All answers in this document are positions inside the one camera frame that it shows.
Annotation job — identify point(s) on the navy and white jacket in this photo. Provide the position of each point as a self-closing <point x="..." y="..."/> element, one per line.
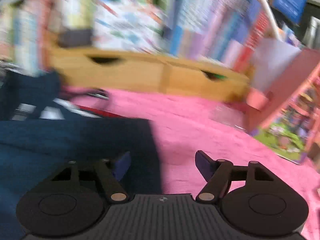
<point x="40" y="132"/>

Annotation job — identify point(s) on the row of upright books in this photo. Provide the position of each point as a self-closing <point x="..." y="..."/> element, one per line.
<point x="225" y="31"/>

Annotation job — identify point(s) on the wooden drawer organizer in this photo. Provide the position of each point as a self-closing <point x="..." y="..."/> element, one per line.
<point x="152" y="73"/>

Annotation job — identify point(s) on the white label printer box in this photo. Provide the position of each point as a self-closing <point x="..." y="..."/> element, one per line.
<point x="127" y="27"/>

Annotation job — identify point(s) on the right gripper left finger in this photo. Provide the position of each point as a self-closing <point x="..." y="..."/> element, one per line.
<point x="74" y="198"/>

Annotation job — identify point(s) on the pink bunny pattern mat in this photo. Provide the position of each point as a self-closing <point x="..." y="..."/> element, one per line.
<point x="183" y="125"/>

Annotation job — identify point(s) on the small black box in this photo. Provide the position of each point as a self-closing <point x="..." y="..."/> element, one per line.
<point x="71" y="38"/>

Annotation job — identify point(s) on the colourful picture book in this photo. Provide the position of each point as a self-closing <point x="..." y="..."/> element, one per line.
<point x="288" y="135"/>

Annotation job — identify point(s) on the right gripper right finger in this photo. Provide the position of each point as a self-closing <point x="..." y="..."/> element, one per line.
<point x="251" y="198"/>

